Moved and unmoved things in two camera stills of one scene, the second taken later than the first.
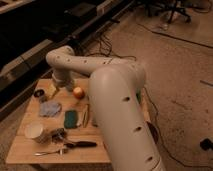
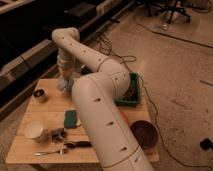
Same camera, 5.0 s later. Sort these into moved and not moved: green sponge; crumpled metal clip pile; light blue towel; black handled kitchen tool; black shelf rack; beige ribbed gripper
Moved: beige ribbed gripper; light blue towel
Not moved: black shelf rack; crumpled metal clip pile; black handled kitchen tool; green sponge
